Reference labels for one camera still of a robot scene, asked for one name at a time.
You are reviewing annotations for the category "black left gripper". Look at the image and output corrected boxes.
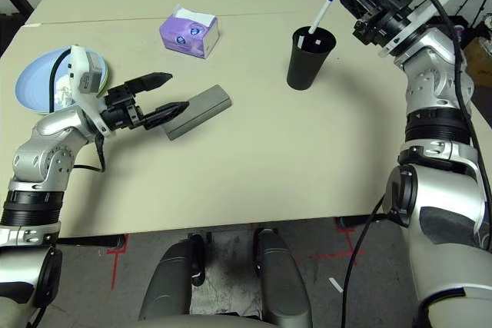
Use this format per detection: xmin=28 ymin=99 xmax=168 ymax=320
xmin=98 ymin=71 xmax=190 ymax=131

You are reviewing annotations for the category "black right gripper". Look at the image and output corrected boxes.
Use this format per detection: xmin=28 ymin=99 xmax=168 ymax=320
xmin=334 ymin=0 xmax=414 ymax=48

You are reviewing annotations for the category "white marker with blue cap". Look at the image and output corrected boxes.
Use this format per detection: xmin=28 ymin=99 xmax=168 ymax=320
xmin=307 ymin=0 xmax=351 ymax=35

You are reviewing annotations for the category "grey glasses case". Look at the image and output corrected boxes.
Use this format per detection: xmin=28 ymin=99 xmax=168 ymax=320
xmin=163 ymin=84 xmax=233 ymax=141

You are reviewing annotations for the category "white tissue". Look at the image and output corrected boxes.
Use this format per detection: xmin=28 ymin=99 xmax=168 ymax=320
xmin=53 ymin=76 xmax=76 ymax=108

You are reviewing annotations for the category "blue plate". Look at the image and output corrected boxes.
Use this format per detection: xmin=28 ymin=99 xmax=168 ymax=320
xmin=14 ymin=46 xmax=111 ymax=115

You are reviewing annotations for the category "purple tissue pack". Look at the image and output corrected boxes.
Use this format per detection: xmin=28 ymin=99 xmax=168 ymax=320
xmin=159 ymin=3 xmax=221 ymax=60

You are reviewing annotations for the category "black cup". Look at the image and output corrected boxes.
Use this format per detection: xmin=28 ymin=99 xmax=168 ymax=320
xmin=286 ymin=26 xmax=337 ymax=91

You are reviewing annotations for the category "brown cardboard box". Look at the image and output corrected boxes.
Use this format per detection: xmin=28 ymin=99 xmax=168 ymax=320
xmin=463 ymin=38 xmax=492 ymax=87

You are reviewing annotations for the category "black foam floor mat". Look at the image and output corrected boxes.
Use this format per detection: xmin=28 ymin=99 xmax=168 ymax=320
xmin=0 ymin=15 xmax=28 ymax=56

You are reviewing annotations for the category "grey left robot leg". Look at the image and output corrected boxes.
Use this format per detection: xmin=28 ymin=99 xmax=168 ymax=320
xmin=138 ymin=237 xmax=204 ymax=321

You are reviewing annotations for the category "grey robot leg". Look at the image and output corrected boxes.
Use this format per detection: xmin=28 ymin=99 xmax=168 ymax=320
xmin=254 ymin=227 xmax=313 ymax=328
xmin=138 ymin=237 xmax=204 ymax=321

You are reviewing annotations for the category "grey right robot leg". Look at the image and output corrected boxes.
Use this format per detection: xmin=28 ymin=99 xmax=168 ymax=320
xmin=254 ymin=227 xmax=313 ymax=328

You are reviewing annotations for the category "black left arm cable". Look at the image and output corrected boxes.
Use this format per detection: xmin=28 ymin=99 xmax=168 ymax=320
xmin=48 ymin=46 xmax=107 ymax=174

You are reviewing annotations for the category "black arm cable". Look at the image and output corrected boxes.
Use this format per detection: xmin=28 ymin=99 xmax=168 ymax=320
xmin=341 ymin=0 xmax=492 ymax=328
xmin=48 ymin=46 xmax=107 ymax=174

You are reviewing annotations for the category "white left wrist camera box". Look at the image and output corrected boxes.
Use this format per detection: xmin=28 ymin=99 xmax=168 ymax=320
xmin=65 ymin=45 xmax=116 ymax=137

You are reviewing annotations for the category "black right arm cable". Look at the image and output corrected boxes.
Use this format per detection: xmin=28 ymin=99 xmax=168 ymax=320
xmin=341 ymin=0 xmax=492 ymax=328

